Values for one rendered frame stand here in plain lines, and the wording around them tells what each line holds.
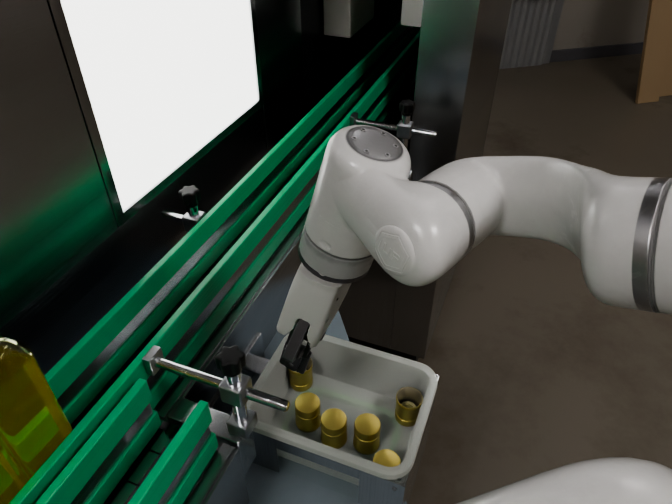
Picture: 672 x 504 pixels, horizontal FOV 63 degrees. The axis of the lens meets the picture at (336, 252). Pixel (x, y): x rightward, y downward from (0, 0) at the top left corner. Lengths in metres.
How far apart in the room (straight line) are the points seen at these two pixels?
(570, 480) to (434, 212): 0.20
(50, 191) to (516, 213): 0.51
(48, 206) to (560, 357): 1.67
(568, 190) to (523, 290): 1.77
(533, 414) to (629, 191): 1.49
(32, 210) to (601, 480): 0.60
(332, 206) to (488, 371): 1.47
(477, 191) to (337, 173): 0.11
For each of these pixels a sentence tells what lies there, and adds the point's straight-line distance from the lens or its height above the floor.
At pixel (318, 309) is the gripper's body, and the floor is 1.05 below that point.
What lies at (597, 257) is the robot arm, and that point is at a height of 1.22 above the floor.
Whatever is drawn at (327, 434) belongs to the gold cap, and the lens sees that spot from 0.74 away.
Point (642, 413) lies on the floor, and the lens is 1.97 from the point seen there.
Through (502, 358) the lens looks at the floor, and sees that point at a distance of 1.94.
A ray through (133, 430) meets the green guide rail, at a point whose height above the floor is 0.92.
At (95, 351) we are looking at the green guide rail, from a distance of 0.70.
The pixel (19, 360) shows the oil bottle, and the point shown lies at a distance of 0.53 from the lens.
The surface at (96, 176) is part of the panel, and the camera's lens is 0.76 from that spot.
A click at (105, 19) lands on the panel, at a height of 1.23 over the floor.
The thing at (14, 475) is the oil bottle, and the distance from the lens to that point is 0.59.
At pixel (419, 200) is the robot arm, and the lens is 0.42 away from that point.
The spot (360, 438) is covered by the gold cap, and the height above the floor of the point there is 0.80.
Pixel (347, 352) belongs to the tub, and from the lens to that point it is 0.79.
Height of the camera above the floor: 1.43
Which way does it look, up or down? 39 degrees down
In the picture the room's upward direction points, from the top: straight up
